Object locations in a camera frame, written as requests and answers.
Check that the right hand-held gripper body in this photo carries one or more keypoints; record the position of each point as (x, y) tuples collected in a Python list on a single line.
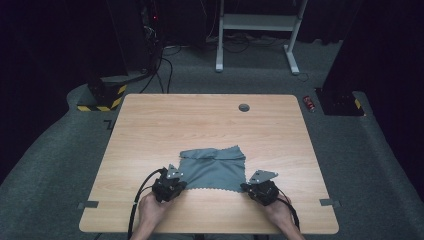
[(265, 193)]

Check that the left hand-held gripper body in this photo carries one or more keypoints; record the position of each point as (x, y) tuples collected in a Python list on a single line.
[(166, 188)]

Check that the grey cloth with zigzag edge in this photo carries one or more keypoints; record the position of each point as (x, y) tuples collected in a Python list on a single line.
[(213, 170)]

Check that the person's right hand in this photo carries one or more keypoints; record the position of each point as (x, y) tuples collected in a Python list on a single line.
[(276, 211)]

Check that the person's left hand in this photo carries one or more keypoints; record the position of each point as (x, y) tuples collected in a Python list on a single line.
[(151, 210)]

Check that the grey tape strip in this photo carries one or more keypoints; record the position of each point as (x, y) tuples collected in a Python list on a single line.
[(330, 202), (88, 204)]

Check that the grey round table grommet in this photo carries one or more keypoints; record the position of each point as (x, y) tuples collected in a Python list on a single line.
[(244, 107)]

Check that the red can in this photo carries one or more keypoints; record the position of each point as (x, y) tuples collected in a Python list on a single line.
[(309, 103)]

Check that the black yellow striped stand base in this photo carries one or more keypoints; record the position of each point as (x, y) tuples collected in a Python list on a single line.
[(103, 100)]

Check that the black stand base yellow mark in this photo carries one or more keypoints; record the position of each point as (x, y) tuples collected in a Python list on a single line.
[(340, 103)]

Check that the dark equipment with red light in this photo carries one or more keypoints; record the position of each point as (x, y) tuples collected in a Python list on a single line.
[(151, 33)]

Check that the white metal stand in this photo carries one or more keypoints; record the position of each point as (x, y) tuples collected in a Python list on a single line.
[(260, 22)]

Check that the dark curtain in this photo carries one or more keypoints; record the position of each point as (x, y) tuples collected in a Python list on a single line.
[(396, 66), (40, 66)]

